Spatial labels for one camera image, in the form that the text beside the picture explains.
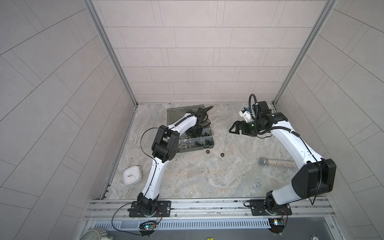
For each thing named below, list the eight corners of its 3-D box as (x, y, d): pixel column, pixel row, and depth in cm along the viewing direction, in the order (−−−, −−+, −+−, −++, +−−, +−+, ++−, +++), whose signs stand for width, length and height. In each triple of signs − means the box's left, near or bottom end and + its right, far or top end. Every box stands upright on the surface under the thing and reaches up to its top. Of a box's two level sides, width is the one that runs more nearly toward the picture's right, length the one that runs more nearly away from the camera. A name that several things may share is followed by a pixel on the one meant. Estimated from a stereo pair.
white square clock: (126, 187, 78) (123, 185, 75) (125, 171, 84) (122, 169, 81) (143, 181, 80) (141, 179, 77) (141, 166, 86) (139, 164, 83)
